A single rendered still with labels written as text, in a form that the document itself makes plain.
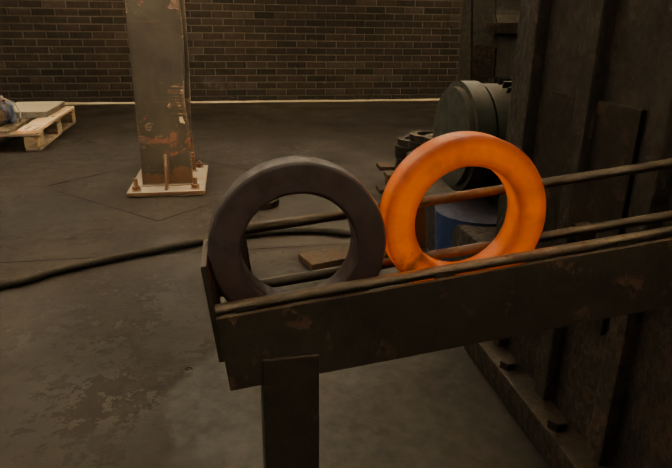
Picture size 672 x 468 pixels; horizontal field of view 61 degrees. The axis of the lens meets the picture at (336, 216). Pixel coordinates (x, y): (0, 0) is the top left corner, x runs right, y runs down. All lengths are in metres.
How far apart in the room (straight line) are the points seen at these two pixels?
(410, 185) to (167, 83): 2.56
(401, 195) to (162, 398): 1.03
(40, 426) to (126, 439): 0.21
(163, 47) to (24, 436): 2.07
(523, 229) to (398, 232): 0.14
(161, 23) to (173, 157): 0.67
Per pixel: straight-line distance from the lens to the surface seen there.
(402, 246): 0.61
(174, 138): 3.12
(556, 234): 0.73
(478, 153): 0.61
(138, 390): 1.54
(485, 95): 1.94
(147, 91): 3.10
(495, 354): 1.54
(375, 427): 1.37
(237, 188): 0.56
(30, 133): 4.45
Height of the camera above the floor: 0.86
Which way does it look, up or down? 19 degrees down
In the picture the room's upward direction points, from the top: 1 degrees clockwise
